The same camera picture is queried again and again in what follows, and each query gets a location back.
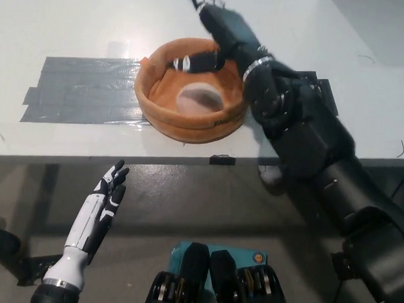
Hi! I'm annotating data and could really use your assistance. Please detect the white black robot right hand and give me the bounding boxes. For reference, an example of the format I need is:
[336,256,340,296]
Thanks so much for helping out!
[168,0,273,78]

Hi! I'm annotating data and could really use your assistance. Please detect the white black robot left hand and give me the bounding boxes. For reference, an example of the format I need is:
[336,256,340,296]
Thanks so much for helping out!
[42,156,131,292]

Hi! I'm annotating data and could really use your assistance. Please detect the pink plush dumpling toy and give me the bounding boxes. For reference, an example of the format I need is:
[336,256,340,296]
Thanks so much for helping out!
[176,82,225,115]

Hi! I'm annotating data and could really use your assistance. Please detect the black teal robot torso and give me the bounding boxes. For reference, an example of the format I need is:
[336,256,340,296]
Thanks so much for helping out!
[144,239,293,303]

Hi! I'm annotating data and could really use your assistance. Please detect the black stand base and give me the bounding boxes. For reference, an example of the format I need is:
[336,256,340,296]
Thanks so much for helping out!
[0,206,24,262]

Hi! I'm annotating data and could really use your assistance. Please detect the orange plush round basket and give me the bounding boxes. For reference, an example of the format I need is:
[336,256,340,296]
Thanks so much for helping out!
[132,36,252,147]

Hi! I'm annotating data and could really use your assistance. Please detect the white shoe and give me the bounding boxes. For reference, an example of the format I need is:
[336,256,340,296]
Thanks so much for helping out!
[257,163,284,187]

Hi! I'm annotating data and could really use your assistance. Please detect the grey duct tape patch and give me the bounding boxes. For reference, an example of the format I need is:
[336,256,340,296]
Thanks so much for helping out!
[20,54,153,130]

